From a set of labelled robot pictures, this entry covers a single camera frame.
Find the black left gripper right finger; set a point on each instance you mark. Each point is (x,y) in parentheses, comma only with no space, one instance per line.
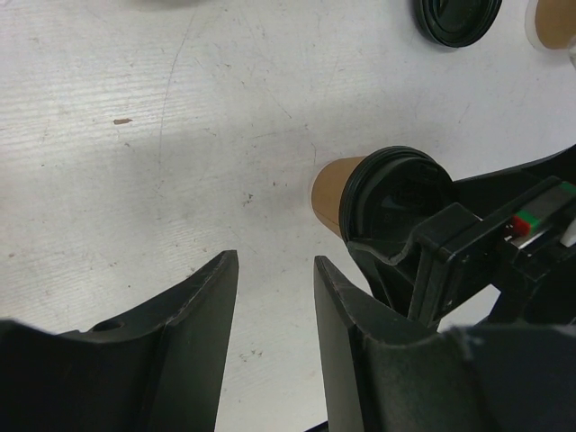
(383,372)

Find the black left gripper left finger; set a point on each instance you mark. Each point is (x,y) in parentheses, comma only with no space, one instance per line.
(156,367)

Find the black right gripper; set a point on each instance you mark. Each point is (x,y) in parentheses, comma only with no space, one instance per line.
(513,229)

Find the black coffee cup lid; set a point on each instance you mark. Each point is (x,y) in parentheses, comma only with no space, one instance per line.
(390,192)

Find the brown paper coffee cup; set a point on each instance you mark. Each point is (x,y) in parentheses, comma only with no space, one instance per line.
(327,190)

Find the stack of black lids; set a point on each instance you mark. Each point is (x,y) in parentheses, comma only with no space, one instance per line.
(455,23)

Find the stack of paper cups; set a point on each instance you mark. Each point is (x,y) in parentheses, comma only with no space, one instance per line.
(550,24)

